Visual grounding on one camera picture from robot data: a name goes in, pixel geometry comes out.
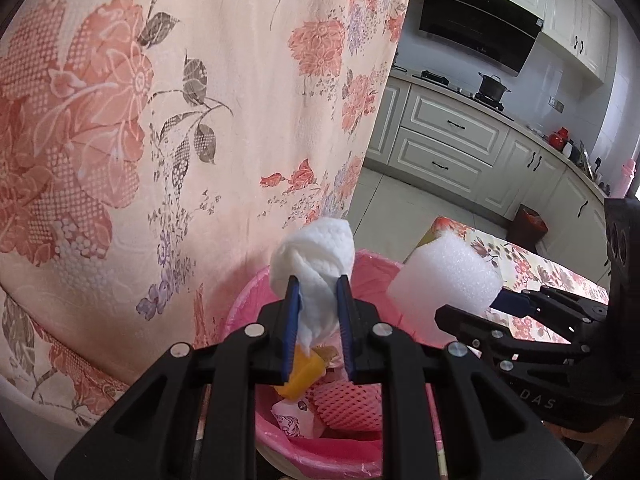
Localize white tissue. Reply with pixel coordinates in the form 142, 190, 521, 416
270, 217, 356, 353

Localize black gas stove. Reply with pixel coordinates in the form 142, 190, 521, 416
412, 69, 516, 121

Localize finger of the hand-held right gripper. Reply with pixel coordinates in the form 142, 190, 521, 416
434, 304, 568, 363
490, 285, 609, 332

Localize dark floor bin red bag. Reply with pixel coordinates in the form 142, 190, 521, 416
509, 204, 548, 253

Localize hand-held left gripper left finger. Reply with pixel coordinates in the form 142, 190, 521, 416
54, 275, 303, 480

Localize white lower kitchen cabinets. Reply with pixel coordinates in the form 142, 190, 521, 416
365, 72, 616, 256

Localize pink thermos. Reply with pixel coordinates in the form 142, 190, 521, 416
612, 159, 638, 198

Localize black cooking pot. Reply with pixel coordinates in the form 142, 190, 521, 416
477, 72, 513, 101

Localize yellow fruit peel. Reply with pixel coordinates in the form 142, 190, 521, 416
274, 347, 328, 401

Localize white kitchen cabinets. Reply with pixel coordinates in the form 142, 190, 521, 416
427, 0, 613, 81
365, 72, 616, 256

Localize white chair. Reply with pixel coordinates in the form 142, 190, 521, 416
0, 375, 101, 480

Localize black range hood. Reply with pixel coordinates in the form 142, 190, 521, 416
419, 0, 546, 77

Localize floral tablecloth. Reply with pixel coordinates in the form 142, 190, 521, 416
400, 216, 611, 346

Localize pink lined waste bin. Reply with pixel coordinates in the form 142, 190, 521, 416
222, 252, 441, 480

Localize person's right hand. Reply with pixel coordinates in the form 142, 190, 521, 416
560, 422, 608, 446

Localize white patterned paper cup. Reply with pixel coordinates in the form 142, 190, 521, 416
271, 394, 326, 440

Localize white foam block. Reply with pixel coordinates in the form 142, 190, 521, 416
387, 232, 502, 318

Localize small pink foam fruit net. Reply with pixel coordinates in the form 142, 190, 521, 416
312, 380, 383, 433

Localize floral curtain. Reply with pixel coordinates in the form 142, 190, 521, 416
0, 0, 418, 431

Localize white upper kitchen cabinets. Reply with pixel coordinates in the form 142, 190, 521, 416
427, 0, 613, 81

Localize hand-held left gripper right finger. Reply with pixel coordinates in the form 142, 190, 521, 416
336, 274, 586, 480

